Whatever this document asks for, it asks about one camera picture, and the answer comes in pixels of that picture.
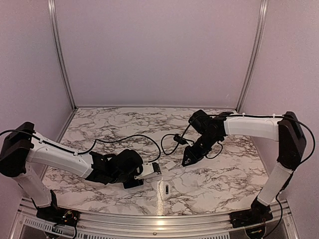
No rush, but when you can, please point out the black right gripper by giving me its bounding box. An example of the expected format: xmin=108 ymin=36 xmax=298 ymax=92
xmin=182 ymin=131 xmax=221 ymax=166

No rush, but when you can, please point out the white battery cover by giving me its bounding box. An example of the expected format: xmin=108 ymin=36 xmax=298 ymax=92
xmin=165 ymin=161 xmax=176 ymax=169

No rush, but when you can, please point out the clear handle screwdriver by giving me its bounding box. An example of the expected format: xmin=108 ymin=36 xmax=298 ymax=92
xmin=169 ymin=164 xmax=182 ymax=171

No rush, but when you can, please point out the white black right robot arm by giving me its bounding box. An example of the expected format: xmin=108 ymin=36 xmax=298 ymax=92
xmin=181 ymin=110 xmax=307 ymax=223

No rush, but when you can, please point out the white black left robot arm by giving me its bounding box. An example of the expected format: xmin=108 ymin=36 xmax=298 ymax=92
xmin=0 ymin=122 xmax=144 ymax=222

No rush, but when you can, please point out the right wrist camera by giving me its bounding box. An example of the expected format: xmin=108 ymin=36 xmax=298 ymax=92
xmin=173 ymin=134 xmax=195 ymax=146

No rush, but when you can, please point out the black right camera cable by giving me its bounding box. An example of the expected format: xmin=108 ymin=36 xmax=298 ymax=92
xmin=160 ymin=133 xmax=185 ymax=156

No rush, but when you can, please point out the black camera cable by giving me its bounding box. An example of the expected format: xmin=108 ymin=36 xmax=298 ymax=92
xmin=84 ymin=134 xmax=161 ymax=164
xmin=160 ymin=133 xmax=185 ymax=156

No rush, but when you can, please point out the black left camera cable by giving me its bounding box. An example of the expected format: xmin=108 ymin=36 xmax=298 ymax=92
xmin=84 ymin=134 xmax=161 ymax=164

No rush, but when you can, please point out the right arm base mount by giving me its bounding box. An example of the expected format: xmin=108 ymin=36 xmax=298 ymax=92
xmin=229 ymin=209 xmax=273 ymax=228

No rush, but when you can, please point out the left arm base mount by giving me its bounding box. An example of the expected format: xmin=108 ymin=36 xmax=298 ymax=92
xmin=36 ymin=208 xmax=80 ymax=227

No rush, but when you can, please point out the aluminium front rail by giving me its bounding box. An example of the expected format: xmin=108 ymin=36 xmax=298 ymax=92
xmin=9 ymin=198 xmax=300 ymax=239

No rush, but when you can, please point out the aluminium frame post right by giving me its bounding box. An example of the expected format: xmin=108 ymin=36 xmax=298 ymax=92
xmin=235 ymin=0 xmax=269 ymax=112

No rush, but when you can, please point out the aluminium frame post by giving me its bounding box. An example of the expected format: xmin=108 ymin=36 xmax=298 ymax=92
xmin=235 ymin=0 xmax=269 ymax=112
xmin=48 ymin=0 xmax=77 ymax=111

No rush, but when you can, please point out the aluminium frame post left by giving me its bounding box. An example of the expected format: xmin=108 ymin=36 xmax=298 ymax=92
xmin=48 ymin=0 xmax=77 ymax=111

